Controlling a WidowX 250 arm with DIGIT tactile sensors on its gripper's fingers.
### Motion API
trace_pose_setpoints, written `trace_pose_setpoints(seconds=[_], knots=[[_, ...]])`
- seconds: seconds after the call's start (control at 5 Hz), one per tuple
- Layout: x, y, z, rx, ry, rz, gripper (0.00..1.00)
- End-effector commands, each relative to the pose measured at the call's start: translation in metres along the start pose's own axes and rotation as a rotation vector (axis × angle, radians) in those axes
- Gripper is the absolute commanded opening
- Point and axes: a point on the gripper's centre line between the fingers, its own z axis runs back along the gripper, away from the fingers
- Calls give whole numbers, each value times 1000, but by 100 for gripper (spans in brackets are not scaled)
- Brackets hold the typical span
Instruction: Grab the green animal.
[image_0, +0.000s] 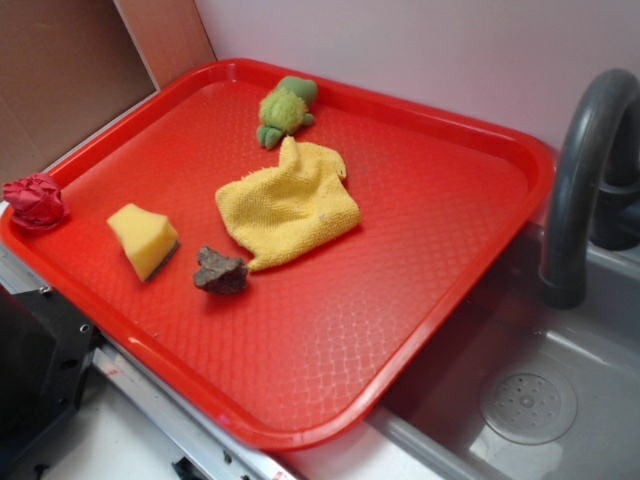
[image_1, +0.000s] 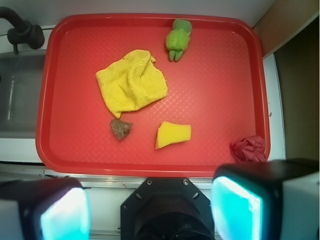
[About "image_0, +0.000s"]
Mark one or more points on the red plastic tray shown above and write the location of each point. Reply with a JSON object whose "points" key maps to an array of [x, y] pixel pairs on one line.
{"points": [[309, 347]]}

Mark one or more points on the yellow microfiber cloth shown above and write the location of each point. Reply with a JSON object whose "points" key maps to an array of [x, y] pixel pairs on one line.
{"points": [[281, 213]]}

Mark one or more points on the brown rock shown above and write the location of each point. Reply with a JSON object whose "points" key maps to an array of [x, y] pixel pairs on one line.
{"points": [[219, 274]]}

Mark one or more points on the green plush turtle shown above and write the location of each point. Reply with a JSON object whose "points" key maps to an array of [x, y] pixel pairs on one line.
{"points": [[285, 110]]}

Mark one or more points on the yellow sponge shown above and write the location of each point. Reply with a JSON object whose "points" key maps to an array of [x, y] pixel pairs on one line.
{"points": [[148, 239]]}

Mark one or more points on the grey plastic sink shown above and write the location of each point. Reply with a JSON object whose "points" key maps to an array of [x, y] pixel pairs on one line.
{"points": [[432, 410]]}

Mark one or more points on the sink drain strainer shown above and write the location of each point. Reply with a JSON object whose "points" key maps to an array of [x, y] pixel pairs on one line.
{"points": [[528, 403]]}

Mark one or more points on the grey curved faucet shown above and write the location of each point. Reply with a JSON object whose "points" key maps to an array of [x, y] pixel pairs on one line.
{"points": [[595, 197]]}

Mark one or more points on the crumpled red paper ball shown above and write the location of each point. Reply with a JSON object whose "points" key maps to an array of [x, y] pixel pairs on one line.
{"points": [[37, 202]]}

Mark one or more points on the brown cardboard panel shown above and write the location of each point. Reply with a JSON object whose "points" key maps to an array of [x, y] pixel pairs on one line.
{"points": [[69, 68]]}

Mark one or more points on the silver metal rail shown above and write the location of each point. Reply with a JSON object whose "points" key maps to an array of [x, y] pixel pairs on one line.
{"points": [[129, 427]]}

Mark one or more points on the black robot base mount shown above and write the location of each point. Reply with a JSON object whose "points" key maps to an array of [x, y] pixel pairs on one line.
{"points": [[45, 352]]}

